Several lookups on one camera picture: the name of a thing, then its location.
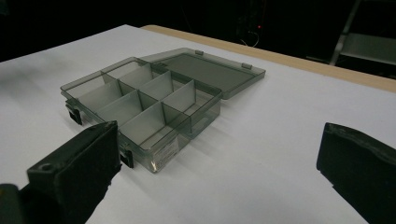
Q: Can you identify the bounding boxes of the grey transparent compartment box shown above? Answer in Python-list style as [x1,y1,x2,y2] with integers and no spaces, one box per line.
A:
[60,47,267,174]

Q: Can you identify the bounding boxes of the white cable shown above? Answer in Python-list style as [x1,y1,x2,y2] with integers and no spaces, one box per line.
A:
[239,30,261,49]

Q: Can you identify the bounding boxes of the metal stand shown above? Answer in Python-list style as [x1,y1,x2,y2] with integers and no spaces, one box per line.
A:
[305,0,396,67]

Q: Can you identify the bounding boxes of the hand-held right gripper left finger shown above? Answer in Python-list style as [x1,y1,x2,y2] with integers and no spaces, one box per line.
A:
[19,120,122,224]

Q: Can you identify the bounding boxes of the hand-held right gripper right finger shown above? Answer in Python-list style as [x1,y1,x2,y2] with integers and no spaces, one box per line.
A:
[316,121,396,224]

